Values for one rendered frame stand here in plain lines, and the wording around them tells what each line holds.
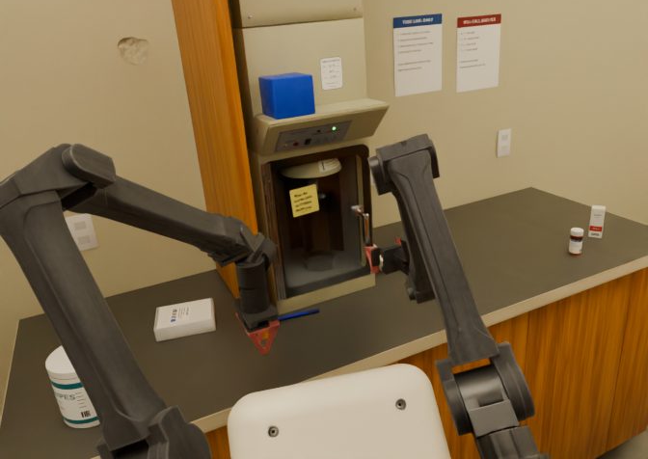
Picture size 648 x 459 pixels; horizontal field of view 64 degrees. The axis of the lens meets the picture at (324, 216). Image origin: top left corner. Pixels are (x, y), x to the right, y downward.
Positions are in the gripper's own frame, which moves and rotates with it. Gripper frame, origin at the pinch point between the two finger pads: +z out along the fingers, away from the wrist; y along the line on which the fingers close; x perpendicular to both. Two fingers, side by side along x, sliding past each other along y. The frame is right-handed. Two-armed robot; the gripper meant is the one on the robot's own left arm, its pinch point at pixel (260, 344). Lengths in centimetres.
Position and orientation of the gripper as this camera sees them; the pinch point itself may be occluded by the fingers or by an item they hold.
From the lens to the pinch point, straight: 111.7
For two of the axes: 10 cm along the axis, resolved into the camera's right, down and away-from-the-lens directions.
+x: -9.0, 2.2, -3.7
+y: -4.2, -3.0, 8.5
